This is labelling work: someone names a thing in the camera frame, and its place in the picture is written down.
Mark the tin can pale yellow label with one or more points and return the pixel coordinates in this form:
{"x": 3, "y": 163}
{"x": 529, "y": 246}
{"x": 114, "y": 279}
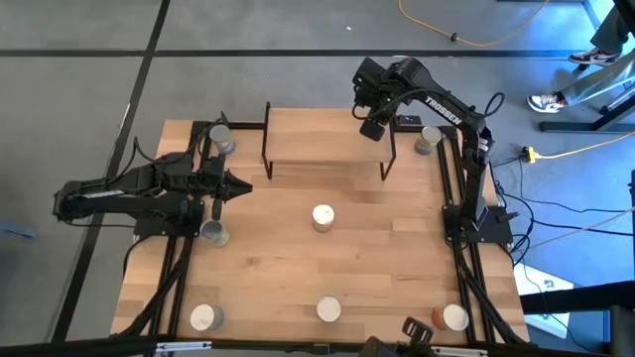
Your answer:
{"x": 213, "y": 232}

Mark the person's leg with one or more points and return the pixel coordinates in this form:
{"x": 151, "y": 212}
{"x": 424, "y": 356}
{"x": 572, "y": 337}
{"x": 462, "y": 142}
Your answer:
{"x": 612, "y": 30}
{"x": 602, "y": 77}

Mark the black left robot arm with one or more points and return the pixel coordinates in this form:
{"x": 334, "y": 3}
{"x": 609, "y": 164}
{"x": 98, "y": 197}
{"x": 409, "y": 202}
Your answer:
{"x": 99, "y": 196}

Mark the tin can cherries label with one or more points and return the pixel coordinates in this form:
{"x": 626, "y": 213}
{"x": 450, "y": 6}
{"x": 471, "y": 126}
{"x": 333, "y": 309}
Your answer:
{"x": 329, "y": 309}

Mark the yellow power plug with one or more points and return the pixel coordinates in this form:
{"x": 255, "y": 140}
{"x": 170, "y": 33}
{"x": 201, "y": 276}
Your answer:
{"x": 531, "y": 155}

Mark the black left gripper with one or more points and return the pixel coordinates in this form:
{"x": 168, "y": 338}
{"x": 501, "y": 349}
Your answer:
{"x": 213, "y": 182}

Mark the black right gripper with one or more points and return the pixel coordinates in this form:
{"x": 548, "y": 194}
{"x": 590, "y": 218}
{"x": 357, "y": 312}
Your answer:
{"x": 371, "y": 84}

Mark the black beam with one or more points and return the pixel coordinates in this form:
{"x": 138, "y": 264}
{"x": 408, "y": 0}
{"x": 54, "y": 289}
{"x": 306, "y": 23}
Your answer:
{"x": 575, "y": 297}

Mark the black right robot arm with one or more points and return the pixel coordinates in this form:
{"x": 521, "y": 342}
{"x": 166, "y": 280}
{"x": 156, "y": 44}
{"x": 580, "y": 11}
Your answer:
{"x": 446, "y": 111}

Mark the small black rail device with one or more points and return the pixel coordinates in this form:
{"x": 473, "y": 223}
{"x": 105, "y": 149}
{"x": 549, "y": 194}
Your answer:
{"x": 410, "y": 119}

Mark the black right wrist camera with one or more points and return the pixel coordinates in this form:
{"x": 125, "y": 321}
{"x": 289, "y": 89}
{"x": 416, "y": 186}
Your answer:
{"x": 372, "y": 130}

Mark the wide black frame bar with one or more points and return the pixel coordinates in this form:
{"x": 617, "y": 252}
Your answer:
{"x": 278, "y": 348}

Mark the short black post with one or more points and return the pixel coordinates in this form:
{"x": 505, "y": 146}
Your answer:
{"x": 224, "y": 119}

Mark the person's shoe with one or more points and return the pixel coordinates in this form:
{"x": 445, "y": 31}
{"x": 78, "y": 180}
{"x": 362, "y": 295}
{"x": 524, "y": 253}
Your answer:
{"x": 545, "y": 102}
{"x": 595, "y": 56}

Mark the black clamp-like object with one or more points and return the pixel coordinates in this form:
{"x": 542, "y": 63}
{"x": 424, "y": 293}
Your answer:
{"x": 418, "y": 331}

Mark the tin can peas label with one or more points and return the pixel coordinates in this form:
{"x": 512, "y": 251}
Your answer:
{"x": 220, "y": 138}
{"x": 428, "y": 139}

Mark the tin can orange brown label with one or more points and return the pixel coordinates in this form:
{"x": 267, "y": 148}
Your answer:
{"x": 452, "y": 317}

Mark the black stand base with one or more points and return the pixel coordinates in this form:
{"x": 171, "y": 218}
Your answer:
{"x": 585, "y": 125}

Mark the silver metal bracket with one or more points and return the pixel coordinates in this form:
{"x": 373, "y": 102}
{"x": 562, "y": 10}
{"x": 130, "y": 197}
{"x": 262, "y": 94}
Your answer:
{"x": 459, "y": 351}
{"x": 183, "y": 345}

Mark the white sheet blue print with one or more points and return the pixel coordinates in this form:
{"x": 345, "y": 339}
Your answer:
{"x": 543, "y": 292}

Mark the long black aluminium frame rail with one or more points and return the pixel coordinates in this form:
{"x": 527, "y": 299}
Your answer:
{"x": 245, "y": 125}

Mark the tin can orange yellow label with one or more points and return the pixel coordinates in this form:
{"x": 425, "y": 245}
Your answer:
{"x": 323, "y": 216}

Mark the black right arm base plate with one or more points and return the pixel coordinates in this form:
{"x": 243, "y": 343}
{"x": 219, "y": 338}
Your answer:
{"x": 496, "y": 229}

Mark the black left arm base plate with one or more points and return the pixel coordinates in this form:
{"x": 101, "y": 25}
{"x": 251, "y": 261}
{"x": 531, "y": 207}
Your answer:
{"x": 149, "y": 228}

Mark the tin can pineapple label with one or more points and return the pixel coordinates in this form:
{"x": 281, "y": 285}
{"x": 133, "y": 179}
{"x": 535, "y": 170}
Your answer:
{"x": 205, "y": 317}

